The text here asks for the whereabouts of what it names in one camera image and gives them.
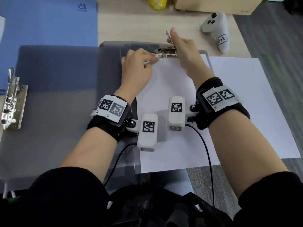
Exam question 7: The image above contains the black camera cable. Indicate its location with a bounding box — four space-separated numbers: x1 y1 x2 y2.
184 124 215 207
104 142 138 187

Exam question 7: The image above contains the gray blue folder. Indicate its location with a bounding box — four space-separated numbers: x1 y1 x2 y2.
0 0 99 95

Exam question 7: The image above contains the person's left forearm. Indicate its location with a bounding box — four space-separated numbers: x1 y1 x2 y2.
60 127 118 182

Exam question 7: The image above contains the person's black shirt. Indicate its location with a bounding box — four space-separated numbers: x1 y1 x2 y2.
0 166 303 227

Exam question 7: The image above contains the white game controller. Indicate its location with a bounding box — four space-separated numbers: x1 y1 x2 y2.
200 12 230 54

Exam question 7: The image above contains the stack of white papers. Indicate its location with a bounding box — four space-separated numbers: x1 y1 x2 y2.
208 56 301 160

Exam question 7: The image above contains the person's right hand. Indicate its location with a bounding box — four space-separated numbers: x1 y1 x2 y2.
167 27 216 90

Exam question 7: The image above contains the black marker wrist strap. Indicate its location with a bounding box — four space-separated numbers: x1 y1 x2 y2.
189 77 251 130
87 94 131 142

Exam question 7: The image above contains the gray translucent clip folder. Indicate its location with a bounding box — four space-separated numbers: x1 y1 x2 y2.
0 30 222 194

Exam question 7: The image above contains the person's right forearm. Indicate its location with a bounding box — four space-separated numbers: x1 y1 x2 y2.
208 110 289 199

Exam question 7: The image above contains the yellow drink bottle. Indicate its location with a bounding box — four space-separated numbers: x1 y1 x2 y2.
148 0 168 10

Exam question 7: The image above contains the black chest harness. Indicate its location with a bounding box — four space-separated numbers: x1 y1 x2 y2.
106 184 234 227

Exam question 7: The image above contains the person's left hand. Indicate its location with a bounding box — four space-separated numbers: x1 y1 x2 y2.
113 48 159 104

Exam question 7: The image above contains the cardboard box black logo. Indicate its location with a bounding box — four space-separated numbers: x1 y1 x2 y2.
173 0 264 16

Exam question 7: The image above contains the person's right leg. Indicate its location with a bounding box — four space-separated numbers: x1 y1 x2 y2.
163 169 194 196

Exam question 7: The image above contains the white paper bundle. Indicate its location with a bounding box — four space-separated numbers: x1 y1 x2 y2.
136 54 221 174

